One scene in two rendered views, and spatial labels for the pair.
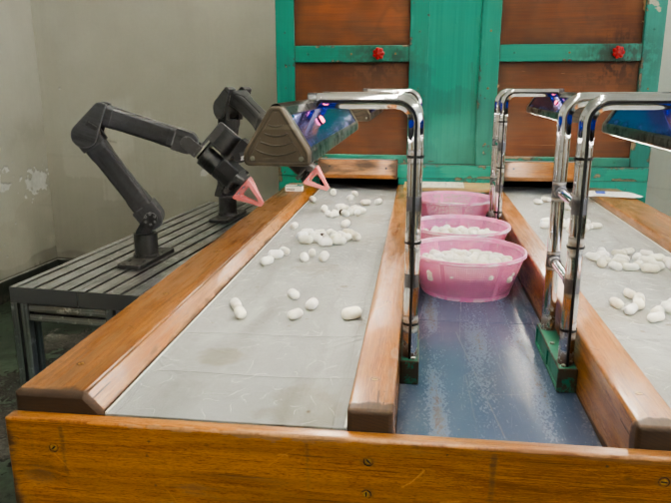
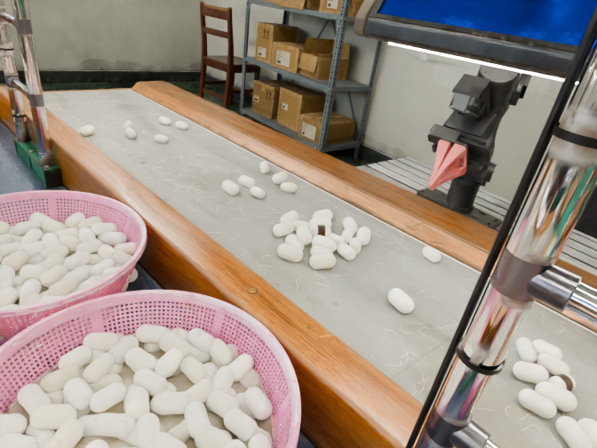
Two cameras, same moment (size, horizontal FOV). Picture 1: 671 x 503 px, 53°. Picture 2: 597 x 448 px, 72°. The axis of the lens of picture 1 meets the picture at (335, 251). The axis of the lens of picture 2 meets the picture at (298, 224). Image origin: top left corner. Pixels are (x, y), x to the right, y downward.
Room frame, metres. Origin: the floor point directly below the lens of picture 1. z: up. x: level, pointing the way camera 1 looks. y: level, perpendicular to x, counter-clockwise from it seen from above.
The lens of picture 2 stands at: (1.96, -0.45, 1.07)
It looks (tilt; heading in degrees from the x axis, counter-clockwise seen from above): 29 degrees down; 124
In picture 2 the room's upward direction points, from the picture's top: 9 degrees clockwise
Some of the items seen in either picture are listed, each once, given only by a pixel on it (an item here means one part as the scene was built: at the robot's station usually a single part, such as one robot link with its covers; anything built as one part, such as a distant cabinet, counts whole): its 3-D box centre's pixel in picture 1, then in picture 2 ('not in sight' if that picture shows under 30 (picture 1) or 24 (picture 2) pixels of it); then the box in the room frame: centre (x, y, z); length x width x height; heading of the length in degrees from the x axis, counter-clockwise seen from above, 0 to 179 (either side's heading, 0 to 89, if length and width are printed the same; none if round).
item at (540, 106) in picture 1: (557, 104); not in sight; (1.98, -0.64, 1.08); 0.62 x 0.08 x 0.07; 173
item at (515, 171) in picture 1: (544, 171); not in sight; (2.41, -0.76, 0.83); 0.30 x 0.06 x 0.07; 83
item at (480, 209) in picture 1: (451, 211); not in sight; (2.19, -0.39, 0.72); 0.27 x 0.27 x 0.10
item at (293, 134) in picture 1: (316, 121); not in sight; (1.09, 0.03, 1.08); 0.62 x 0.08 x 0.07; 173
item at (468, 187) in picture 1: (449, 187); not in sight; (2.40, -0.41, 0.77); 0.33 x 0.15 x 0.01; 83
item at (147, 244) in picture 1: (146, 245); (461, 194); (1.75, 0.51, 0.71); 0.20 x 0.07 x 0.08; 168
